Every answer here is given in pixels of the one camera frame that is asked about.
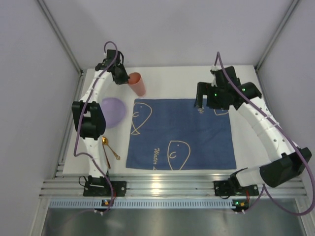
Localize orange plastic cup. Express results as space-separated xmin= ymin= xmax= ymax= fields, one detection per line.
xmin=128 ymin=72 xmax=146 ymax=97

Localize purple plastic plate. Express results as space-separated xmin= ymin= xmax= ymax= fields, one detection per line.
xmin=100 ymin=97 xmax=126 ymax=129

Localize blue embroidered cloth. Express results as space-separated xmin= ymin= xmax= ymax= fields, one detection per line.
xmin=126 ymin=99 xmax=236 ymax=171

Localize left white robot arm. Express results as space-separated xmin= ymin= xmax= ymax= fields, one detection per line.
xmin=71 ymin=49 xmax=129 ymax=188

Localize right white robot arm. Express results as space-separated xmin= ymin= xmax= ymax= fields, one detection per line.
xmin=194 ymin=66 xmax=312 ymax=190

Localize gold spoon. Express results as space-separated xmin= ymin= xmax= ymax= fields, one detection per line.
xmin=102 ymin=136 xmax=121 ymax=160

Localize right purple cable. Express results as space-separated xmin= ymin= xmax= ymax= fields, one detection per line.
xmin=215 ymin=51 xmax=315 ymax=217

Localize left aluminium corner post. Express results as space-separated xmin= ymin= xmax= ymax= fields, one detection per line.
xmin=35 ymin=0 xmax=83 ymax=74

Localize aluminium corner post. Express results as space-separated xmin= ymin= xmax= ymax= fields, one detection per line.
xmin=254 ymin=0 xmax=301 ymax=72
xmin=35 ymin=0 xmax=83 ymax=74

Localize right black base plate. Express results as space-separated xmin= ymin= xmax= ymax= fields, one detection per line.
xmin=213 ymin=180 xmax=259 ymax=198

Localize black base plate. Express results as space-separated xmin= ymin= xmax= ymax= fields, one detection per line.
xmin=213 ymin=180 xmax=259 ymax=198
xmin=83 ymin=181 xmax=127 ymax=197

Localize right aluminium corner post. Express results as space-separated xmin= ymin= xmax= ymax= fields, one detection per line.
xmin=254 ymin=0 xmax=301 ymax=72

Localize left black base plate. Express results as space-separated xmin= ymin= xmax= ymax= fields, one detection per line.
xmin=83 ymin=181 xmax=127 ymax=197

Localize aluminium mounting rail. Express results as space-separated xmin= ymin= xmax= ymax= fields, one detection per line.
xmin=39 ymin=173 xmax=307 ymax=197

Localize slotted cable duct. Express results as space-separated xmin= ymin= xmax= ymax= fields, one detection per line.
xmin=49 ymin=198 xmax=247 ymax=209

